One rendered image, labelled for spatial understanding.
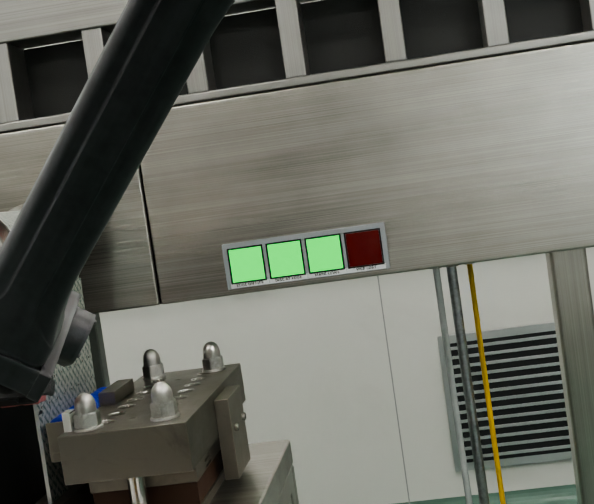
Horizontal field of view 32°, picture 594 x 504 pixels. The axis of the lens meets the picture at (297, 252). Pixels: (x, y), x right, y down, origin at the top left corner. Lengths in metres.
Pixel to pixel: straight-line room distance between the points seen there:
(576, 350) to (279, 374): 2.35
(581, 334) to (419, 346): 2.21
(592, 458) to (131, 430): 0.84
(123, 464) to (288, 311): 2.70
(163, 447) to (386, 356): 2.73
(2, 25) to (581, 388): 1.09
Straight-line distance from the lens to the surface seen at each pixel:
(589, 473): 1.79
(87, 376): 1.52
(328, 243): 1.54
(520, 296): 3.92
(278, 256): 1.55
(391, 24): 1.57
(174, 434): 1.25
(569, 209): 1.56
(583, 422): 1.77
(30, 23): 1.67
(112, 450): 1.27
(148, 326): 4.04
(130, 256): 1.60
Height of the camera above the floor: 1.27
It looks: 3 degrees down
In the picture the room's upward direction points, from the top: 8 degrees counter-clockwise
